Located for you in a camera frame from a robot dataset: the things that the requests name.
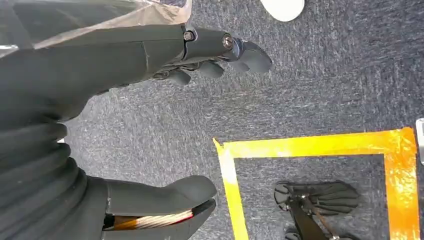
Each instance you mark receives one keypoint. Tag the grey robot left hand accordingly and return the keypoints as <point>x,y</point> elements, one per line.
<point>99,66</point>

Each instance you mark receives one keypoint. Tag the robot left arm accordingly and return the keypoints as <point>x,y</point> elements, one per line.
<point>30,185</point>

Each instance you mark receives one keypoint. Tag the clear plastic film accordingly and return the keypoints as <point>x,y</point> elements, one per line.
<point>145,15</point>

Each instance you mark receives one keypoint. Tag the white rounded floor object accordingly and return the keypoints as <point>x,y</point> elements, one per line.
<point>283,8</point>

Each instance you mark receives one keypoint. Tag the yellow floor tape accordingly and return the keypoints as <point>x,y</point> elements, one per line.
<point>298,147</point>

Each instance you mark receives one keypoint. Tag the black robot right foot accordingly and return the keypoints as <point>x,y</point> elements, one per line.
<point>291,236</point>

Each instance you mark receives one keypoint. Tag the black robot left leg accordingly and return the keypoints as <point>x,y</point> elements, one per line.
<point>306,222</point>

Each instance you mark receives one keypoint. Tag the silver flat floor device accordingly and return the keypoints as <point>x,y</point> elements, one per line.
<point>420,142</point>

